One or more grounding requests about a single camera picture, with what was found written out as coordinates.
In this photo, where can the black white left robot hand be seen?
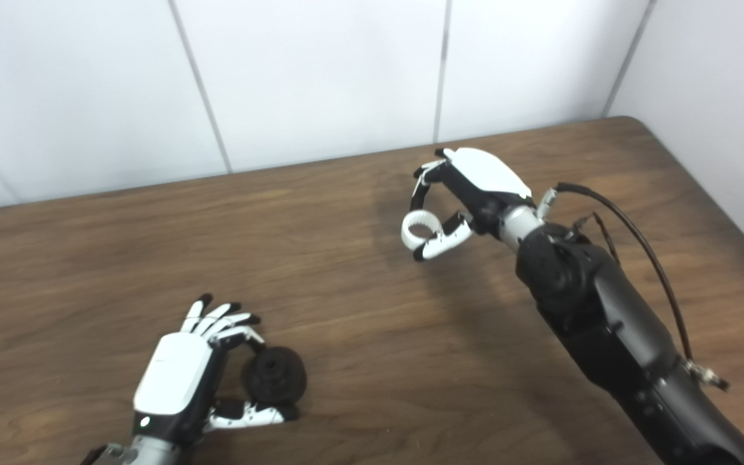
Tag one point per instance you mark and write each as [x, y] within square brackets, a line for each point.
[175, 374]

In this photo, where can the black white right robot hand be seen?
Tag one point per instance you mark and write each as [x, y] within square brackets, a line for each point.
[488, 174]

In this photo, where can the round black part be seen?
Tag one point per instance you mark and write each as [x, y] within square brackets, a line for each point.
[275, 378]

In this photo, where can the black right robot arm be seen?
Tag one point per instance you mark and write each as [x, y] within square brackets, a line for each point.
[604, 316]

